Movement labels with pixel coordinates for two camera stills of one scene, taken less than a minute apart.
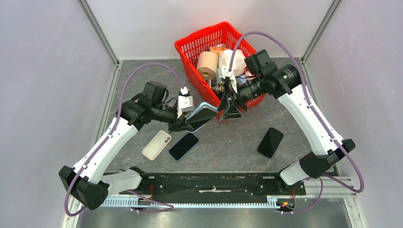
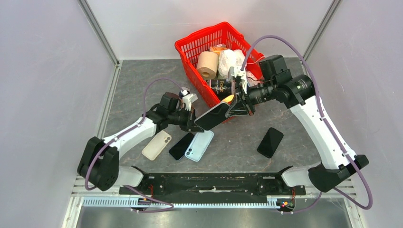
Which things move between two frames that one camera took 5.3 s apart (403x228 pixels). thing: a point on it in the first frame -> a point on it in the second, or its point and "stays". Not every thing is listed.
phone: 157,145 stays
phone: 202,114 -> 199,145
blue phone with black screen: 182,147 stays
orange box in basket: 218,48 stays
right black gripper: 232,111 -> 241,104
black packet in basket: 218,87 stays
